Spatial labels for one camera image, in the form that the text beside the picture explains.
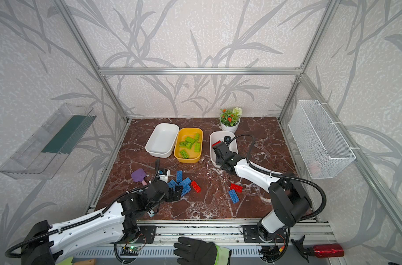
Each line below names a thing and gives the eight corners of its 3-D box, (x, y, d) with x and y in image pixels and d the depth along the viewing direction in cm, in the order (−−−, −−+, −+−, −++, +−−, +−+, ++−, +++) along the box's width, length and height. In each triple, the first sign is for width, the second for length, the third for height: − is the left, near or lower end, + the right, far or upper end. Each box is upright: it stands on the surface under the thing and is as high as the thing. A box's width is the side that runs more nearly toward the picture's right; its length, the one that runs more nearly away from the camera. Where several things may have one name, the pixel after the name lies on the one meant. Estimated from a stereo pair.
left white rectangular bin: (147, 158, 102) (144, 153, 97) (156, 128, 118) (153, 122, 113) (175, 158, 102) (173, 153, 97) (180, 128, 118) (179, 122, 113)
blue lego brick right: (233, 204, 85) (233, 202, 83) (228, 192, 88) (228, 190, 86) (238, 201, 85) (239, 200, 83) (233, 190, 89) (233, 188, 87)
